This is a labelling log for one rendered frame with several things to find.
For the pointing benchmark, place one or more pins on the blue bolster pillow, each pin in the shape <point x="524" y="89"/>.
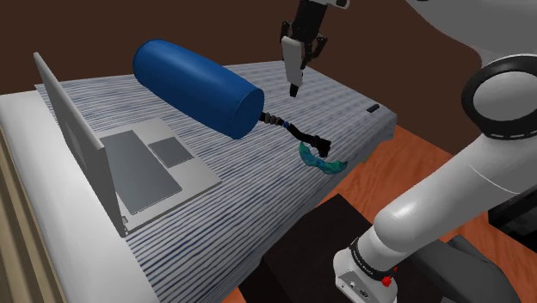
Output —
<point x="197" y="86"/>

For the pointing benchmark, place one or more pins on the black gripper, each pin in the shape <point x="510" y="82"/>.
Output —
<point x="308" y="19"/>

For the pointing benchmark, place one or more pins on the black jointed rod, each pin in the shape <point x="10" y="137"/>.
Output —
<point x="304" y="136"/>

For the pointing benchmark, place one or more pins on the teal curved piece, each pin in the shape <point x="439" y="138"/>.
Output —
<point x="325" y="166"/>

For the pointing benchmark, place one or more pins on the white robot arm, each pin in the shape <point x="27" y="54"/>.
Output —
<point x="444" y="197"/>

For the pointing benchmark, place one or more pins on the white bar with black tip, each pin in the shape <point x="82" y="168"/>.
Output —
<point x="293" y="58"/>

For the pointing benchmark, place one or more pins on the small black block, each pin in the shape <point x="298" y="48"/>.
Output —
<point x="372" y="108"/>

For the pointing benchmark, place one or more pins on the grey open laptop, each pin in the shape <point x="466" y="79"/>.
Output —
<point x="167" y="184"/>

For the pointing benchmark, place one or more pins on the dark robot stand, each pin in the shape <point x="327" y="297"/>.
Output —
<point x="302" y="251"/>

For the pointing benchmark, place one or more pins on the bed with striped blanket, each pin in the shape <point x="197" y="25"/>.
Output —
<point x="251" y="201"/>

